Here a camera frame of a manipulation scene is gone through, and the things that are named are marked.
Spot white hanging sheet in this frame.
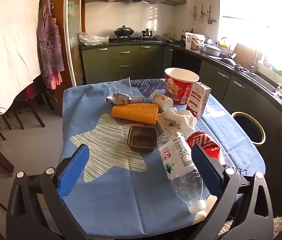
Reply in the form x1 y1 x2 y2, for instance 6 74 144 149
0 0 44 115

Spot clear plastic cup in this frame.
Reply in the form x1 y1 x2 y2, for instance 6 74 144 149
108 77 132 97

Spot steel double sink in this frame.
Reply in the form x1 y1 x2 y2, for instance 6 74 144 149
241 71 279 93

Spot red paper noodle bowl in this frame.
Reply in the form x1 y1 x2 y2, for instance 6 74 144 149
164 67 200 105

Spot black wok with lid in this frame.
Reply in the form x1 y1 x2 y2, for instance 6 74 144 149
113 25 134 37

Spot white plastic bucket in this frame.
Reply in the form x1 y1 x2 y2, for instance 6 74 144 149
185 32 206 52

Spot wooden cutting board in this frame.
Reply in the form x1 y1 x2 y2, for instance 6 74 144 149
231 42 256 63

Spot beige paper packet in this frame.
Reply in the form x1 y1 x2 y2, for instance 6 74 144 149
156 112 181 132

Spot black gas stove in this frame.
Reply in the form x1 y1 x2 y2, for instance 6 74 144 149
110 36 162 43

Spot small white plastic bottle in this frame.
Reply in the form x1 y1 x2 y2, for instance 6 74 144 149
150 92 174 111

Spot white enamel pot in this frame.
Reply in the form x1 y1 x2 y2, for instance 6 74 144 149
204 44 223 57

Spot glass pot lid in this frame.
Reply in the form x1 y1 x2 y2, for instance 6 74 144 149
162 34 179 44

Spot red soda can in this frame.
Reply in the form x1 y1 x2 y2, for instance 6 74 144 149
186 131 228 167

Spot hanging kitchen utensils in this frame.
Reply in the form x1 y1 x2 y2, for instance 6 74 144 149
200 4 216 25

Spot white drink carton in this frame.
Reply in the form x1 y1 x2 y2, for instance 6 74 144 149
186 82 212 119

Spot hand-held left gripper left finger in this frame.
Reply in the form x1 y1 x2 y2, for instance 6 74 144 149
6 144 91 240

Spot black pan wooden handle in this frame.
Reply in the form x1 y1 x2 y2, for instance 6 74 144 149
220 52 238 67

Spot yellow-rimmed dark bin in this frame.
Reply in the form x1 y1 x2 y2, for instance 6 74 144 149
231 112 266 147

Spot dark wooden chair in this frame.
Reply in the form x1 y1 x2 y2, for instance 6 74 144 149
5 75 56 130

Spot clear plastic bag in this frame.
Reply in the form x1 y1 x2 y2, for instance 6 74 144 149
78 32 109 46

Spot silver snack wrapper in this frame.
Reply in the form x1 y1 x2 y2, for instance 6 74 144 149
105 92 133 105

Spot green base cabinets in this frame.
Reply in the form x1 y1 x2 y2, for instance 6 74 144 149
81 44 282 218

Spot white tissue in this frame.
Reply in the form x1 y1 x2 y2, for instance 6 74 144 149
161 107 198 138

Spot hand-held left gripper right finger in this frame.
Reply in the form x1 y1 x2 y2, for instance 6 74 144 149
192 144 274 240

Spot blue star-print tablecloth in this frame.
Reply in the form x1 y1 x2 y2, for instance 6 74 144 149
59 79 266 239

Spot brown plastic tray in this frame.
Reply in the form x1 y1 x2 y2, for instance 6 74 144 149
127 126 158 153

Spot tall steel faucet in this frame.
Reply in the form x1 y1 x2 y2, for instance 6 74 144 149
250 47 259 74

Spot clear plastic water bottle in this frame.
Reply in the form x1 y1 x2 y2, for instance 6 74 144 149
158 129 207 214

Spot purple checked apron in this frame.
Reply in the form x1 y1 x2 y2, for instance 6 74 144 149
36 0 65 90

